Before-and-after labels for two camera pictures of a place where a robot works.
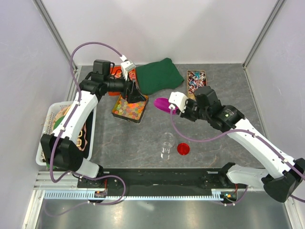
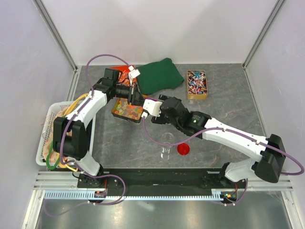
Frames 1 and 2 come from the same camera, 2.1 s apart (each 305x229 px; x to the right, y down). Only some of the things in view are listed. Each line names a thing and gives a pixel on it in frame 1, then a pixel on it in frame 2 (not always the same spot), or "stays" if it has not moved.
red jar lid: x=183 y=149 stays
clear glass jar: x=167 y=140 stays
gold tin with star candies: x=132 y=111 stays
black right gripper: x=185 y=114 to x=160 y=119
